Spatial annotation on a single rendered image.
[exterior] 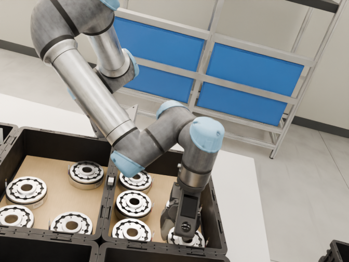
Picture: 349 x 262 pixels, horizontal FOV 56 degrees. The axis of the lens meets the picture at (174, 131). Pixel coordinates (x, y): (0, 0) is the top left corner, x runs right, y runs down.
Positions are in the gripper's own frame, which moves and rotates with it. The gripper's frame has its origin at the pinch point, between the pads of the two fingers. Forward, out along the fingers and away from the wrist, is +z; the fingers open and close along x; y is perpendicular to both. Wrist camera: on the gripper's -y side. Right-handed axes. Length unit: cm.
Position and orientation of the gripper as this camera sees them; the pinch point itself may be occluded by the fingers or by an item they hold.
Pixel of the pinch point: (173, 240)
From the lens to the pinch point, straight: 92.3
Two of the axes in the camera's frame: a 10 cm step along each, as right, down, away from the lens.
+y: 0.6, -5.1, 8.6
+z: -2.2, 8.3, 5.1
